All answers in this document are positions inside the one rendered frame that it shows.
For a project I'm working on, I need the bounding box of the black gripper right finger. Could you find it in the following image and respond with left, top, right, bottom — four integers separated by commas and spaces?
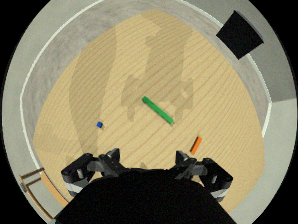
158, 150, 233, 202

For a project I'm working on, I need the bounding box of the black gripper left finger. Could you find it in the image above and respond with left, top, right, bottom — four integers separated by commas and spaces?
61, 148, 136, 197

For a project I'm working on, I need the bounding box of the green rod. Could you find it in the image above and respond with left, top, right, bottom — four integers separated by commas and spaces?
142, 96, 174, 124

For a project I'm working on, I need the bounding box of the orange rod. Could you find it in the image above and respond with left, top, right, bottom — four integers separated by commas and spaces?
190, 136, 202, 154

